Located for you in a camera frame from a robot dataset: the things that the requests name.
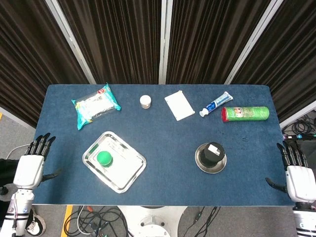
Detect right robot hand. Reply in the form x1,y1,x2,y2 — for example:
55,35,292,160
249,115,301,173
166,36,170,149
265,140,316,203

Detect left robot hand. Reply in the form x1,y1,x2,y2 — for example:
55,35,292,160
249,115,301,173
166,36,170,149
12,132,62,191

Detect green round object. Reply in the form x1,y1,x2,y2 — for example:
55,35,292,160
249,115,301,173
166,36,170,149
96,151,114,167

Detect black cylindrical container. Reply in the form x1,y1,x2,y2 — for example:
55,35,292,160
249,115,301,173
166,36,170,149
198,142,226,170

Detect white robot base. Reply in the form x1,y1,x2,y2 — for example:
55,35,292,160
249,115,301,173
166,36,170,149
117,205,188,237

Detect black trousers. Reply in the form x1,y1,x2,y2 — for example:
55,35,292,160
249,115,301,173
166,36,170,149
0,158,18,198

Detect black power strip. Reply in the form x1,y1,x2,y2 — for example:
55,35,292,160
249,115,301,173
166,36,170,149
282,133,316,142

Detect white sneaker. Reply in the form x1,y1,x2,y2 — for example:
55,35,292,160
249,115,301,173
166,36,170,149
26,214,47,235

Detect green chips can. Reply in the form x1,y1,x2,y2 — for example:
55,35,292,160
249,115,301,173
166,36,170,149
221,106,270,123

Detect round steel plate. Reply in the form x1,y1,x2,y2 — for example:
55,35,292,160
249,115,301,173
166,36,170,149
195,143,227,174

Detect teal wet wipes pack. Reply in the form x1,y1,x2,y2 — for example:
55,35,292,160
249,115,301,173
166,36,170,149
71,82,121,131

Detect square steel tray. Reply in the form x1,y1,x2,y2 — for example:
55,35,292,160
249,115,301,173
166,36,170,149
82,131,147,194

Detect dark brown curtain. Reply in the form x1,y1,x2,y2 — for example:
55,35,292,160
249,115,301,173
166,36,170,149
0,0,90,128
232,0,316,123
58,0,163,84
166,0,271,84

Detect blue white toothpaste tube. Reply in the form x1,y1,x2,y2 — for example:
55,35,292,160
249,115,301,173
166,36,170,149
199,91,234,118

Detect small white jar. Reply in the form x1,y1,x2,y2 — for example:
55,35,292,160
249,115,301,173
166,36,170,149
139,95,152,110

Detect blue table cloth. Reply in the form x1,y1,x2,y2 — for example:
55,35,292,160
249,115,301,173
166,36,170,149
32,84,294,207

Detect flat white box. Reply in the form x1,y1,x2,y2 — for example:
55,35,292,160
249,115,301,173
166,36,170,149
164,90,196,121

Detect thin white cable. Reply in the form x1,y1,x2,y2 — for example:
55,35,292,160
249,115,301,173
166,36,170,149
6,144,32,158

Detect white partition post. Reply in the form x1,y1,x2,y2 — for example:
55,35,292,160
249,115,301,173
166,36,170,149
224,0,284,85
45,0,96,85
280,100,316,129
158,0,173,85
0,106,37,130

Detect coiled black cables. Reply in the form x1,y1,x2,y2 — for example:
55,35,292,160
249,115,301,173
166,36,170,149
283,115,316,135

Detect black floor cable tangle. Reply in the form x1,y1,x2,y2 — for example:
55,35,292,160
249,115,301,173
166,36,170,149
64,206,129,237

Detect black cable with switch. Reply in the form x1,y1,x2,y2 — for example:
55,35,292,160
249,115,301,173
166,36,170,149
191,206,221,237

